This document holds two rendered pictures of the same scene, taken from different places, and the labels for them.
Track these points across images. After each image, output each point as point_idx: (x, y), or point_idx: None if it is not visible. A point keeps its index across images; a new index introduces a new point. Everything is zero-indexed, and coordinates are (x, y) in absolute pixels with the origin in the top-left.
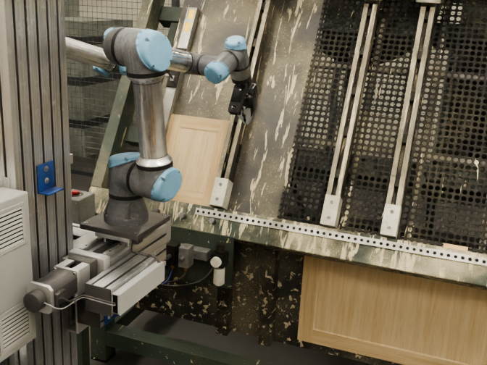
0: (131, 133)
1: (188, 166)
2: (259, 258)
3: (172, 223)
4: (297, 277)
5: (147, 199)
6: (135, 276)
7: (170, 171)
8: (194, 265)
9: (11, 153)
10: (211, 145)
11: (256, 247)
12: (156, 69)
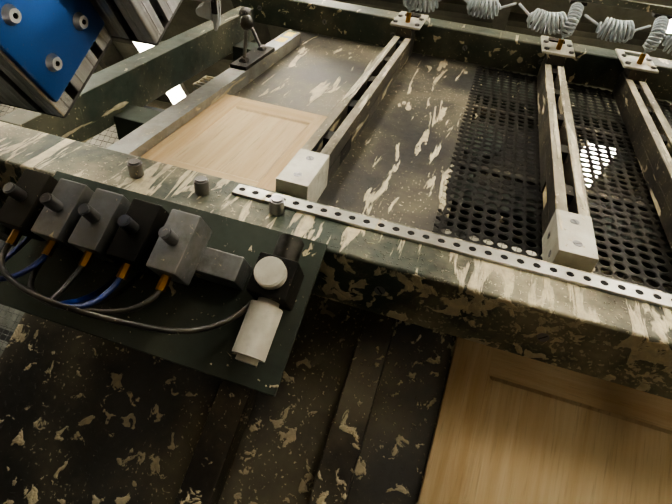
0: (132, 112)
1: (234, 147)
2: (325, 389)
3: (166, 198)
4: (412, 453)
5: (121, 156)
6: None
7: None
8: (183, 310)
9: None
10: (291, 133)
11: (325, 360)
12: None
